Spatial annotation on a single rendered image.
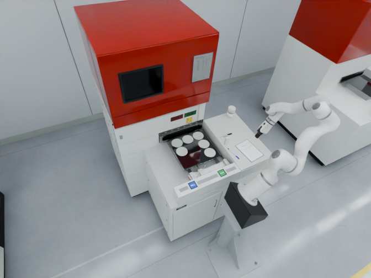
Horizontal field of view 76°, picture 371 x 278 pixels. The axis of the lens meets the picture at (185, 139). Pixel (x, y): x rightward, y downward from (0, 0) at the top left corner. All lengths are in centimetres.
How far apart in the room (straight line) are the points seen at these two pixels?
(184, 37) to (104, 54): 51
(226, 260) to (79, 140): 237
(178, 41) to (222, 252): 200
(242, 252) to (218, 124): 131
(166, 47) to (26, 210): 236
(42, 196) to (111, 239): 98
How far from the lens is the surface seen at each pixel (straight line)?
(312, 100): 188
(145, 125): 196
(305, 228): 305
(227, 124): 224
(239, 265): 264
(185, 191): 177
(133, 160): 224
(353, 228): 335
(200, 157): 203
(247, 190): 174
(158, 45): 154
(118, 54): 148
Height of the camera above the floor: 251
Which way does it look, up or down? 49 degrees down
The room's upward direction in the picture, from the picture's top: 4 degrees clockwise
